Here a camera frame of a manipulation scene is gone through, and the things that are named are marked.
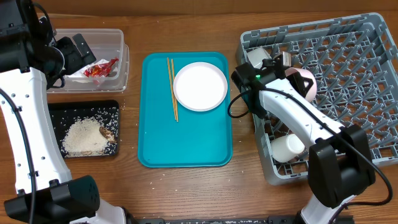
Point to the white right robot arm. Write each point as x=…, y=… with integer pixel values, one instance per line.
x=339, y=160

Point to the pink bowl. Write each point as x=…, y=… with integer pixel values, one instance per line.
x=303, y=82

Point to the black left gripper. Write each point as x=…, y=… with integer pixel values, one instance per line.
x=76, y=60

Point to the white rice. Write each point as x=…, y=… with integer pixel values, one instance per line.
x=84, y=138

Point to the large white plate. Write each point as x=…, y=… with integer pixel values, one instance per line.
x=200, y=86

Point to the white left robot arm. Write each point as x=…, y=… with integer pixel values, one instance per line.
x=32, y=61

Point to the brown food scrap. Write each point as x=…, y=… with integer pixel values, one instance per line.
x=107, y=134

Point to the black tray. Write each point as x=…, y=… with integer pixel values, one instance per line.
x=84, y=105

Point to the red snack wrapper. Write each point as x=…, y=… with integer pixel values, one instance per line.
x=101, y=69

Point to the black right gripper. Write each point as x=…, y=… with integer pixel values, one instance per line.
x=298, y=79

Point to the grey dishwasher rack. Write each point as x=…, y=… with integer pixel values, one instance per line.
x=354, y=61

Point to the clear plastic bin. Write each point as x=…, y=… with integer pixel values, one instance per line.
x=105, y=44

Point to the white plastic cup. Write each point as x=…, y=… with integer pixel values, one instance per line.
x=286, y=148

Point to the teal plastic tray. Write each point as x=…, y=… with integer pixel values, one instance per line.
x=195, y=139

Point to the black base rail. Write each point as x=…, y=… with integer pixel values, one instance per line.
x=284, y=219

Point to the white napkin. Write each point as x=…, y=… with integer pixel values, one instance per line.
x=80, y=77

